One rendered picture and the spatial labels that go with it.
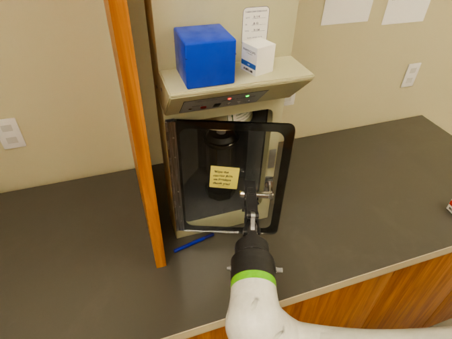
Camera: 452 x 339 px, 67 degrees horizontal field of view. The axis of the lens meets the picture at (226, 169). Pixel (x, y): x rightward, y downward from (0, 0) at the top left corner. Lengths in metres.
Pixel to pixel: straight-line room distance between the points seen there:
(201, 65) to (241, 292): 0.43
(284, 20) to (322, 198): 0.70
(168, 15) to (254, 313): 0.58
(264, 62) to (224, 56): 0.11
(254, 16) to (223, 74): 0.17
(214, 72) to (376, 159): 1.03
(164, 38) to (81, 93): 0.58
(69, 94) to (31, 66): 0.13
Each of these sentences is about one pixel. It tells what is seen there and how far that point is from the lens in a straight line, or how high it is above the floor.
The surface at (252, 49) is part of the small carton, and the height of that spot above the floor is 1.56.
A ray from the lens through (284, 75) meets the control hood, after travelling 0.77.
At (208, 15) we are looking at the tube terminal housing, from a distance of 0.77.
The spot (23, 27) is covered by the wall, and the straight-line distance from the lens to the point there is 1.21.
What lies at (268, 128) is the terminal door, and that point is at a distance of 0.83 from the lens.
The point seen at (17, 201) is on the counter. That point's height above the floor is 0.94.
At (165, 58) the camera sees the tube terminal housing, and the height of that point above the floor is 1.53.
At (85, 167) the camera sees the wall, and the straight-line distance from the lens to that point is 1.44.
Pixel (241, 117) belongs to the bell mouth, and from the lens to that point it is 0.94.
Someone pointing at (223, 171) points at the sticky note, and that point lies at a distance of 0.91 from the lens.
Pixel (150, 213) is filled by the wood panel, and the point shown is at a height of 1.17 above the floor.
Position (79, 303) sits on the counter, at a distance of 1.08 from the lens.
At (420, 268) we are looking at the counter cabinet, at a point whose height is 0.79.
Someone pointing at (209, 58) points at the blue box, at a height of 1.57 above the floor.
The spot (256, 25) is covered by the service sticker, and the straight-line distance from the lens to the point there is 0.82.
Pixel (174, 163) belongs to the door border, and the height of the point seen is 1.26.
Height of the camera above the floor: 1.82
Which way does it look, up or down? 40 degrees down
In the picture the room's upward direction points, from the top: 2 degrees clockwise
